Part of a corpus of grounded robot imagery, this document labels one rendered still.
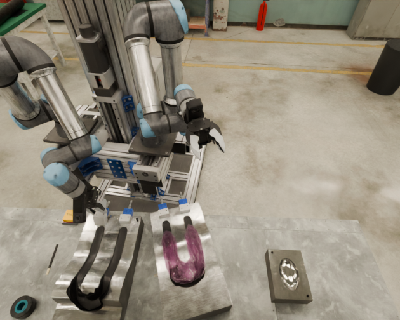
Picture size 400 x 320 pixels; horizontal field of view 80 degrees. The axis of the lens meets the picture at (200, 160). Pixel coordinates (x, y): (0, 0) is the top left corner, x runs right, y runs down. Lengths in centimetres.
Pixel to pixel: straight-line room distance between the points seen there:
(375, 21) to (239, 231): 538
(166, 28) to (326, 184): 218
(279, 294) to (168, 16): 114
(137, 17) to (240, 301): 117
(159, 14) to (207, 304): 108
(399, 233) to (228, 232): 179
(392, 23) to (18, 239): 630
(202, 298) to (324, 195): 183
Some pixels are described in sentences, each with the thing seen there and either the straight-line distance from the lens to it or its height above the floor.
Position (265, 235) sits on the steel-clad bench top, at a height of 80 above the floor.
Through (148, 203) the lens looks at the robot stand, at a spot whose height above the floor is 21.
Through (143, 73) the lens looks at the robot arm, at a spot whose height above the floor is 151.
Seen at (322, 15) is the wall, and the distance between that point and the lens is 628.
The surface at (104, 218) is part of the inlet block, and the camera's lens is 122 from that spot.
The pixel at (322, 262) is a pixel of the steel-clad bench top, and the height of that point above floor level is 80.
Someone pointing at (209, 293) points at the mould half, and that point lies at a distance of 105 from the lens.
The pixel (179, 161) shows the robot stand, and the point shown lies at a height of 21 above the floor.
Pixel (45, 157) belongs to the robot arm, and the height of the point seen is 128.
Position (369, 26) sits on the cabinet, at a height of 26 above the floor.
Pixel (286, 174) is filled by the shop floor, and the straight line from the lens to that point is 263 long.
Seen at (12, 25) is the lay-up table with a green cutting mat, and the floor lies 90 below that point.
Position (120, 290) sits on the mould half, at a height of 93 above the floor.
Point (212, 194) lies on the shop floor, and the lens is 233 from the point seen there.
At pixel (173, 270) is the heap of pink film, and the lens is 110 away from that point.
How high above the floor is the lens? 194
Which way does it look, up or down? 48 degrees down
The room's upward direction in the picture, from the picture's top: straight up
